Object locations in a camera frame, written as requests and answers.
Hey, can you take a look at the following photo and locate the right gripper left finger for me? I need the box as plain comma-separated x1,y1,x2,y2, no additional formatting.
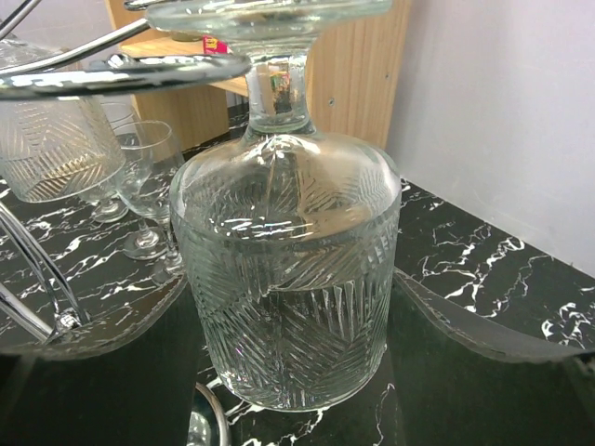
1,278,200,445

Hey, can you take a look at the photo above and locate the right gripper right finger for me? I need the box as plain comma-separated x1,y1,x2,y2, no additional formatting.
388,269,594,445

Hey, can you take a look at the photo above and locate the ribbed goblet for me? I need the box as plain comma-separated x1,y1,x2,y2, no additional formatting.
0,36,127,204
146,1,402,413

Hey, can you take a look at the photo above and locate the chrome wine glass rack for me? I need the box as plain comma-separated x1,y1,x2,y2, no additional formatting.
0,0,255,446

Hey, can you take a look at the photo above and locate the clear stemmed wine glass right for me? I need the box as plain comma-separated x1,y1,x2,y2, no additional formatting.
114,120,184,284

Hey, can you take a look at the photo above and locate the clear stemmed wine glass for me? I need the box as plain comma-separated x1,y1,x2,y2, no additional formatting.
78,101,139,224
114,120,184,284

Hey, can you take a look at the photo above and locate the clear stemmed wine glass left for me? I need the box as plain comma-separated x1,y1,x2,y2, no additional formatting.
78,101,139,224

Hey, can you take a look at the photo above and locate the wooden two-tier shelf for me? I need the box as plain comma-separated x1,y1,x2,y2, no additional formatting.
104,0,413,152

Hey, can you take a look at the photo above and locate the pink sponge box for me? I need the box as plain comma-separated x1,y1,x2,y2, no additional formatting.
202,35,232,55

